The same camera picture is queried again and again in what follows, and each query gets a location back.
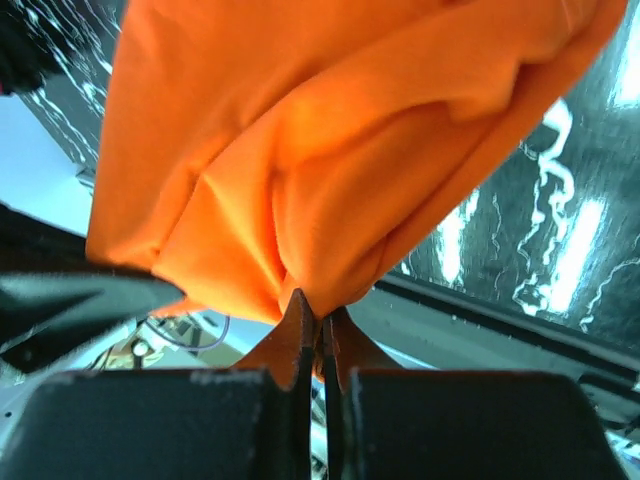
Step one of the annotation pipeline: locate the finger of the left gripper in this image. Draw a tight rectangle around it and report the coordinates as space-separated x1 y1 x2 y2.
1 272 183 350

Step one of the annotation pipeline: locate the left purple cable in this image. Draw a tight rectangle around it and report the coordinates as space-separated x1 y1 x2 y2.
144 312 232 351

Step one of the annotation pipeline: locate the orange t shirt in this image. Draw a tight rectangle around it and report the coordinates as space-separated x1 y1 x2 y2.
87 0 626 323

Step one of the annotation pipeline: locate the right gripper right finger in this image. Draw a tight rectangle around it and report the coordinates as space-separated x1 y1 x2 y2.
323 308 625 479

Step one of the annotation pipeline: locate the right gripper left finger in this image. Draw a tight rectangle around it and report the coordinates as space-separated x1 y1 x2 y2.
1 290 314 479

